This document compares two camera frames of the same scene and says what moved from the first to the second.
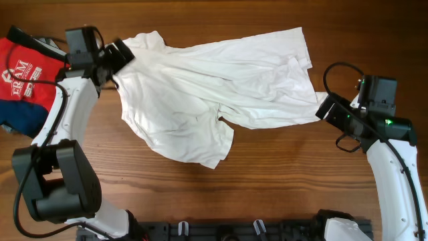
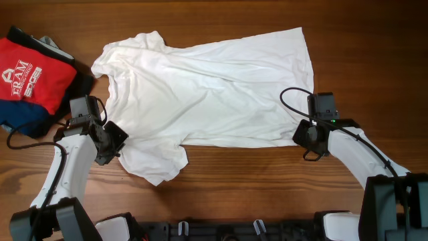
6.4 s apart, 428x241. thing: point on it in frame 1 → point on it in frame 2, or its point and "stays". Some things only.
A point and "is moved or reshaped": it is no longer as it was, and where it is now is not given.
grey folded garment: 49,43 stays
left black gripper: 114,57 → 112,140
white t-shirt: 176,96 is moved or reshaped
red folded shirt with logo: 27,75 stays
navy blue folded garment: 25,118 stays
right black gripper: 329,108 → 308,138
